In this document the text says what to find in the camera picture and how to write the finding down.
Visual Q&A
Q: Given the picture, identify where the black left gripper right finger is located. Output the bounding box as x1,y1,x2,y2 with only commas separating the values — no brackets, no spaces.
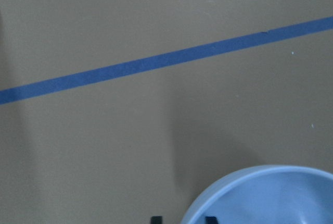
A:
205,216,216,224

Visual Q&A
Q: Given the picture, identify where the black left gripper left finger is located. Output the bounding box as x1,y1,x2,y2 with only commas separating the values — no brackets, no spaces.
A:
151,216,162,224

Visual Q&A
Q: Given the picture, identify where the blue bowl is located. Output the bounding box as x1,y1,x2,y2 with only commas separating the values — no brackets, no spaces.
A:
181,165,332,223

